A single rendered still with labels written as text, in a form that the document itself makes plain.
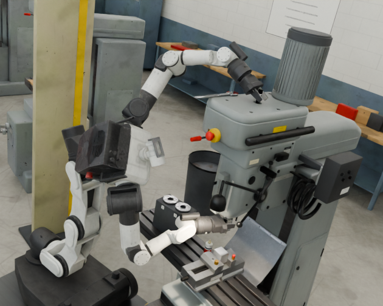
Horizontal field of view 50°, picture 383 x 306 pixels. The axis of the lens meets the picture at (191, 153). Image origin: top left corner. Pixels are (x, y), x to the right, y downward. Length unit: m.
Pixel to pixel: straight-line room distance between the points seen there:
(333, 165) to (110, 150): 0.97
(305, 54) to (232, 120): 0.47
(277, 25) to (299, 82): 5.24
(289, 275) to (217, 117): 1.20
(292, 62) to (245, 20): 5.71
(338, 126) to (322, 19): 4.45
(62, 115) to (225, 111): 1.89
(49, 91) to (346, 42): 4.45
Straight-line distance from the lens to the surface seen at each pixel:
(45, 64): 3.17
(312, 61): 1.94
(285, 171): 2.07
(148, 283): 3.52
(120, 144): 1.80
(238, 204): 1.96
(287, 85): 1.96
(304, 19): 6.86
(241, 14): 7.71
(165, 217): 2.45
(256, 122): 1.69
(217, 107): 1.73
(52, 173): 3.54
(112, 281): 2.62
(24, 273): 2.74
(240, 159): 1.81
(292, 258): 2.49
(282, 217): 2.39
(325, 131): 2.24
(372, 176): 6.02
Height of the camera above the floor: 2.41
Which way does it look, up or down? 25 degrees down
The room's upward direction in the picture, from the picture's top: 11 degrees clockwise
